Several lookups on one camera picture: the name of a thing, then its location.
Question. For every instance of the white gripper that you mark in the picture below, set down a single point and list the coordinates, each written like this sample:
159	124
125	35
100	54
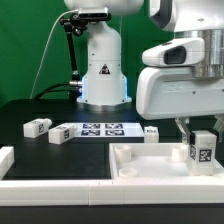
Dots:
167	87

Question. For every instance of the white square tabletop part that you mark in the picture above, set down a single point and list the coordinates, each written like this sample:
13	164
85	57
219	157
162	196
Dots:
149	160

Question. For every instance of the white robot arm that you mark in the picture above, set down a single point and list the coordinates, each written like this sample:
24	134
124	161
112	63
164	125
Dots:
115	47

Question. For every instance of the white U-shaped fence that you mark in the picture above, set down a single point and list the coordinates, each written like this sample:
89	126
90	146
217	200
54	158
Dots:
191	189

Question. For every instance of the white sheet with tags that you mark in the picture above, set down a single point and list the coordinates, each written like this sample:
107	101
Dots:
108	130

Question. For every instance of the grey camera on mount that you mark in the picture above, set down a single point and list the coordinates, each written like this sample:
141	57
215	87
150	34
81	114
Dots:
94	14

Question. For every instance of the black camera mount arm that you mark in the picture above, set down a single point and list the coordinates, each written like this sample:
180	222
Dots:
71	43

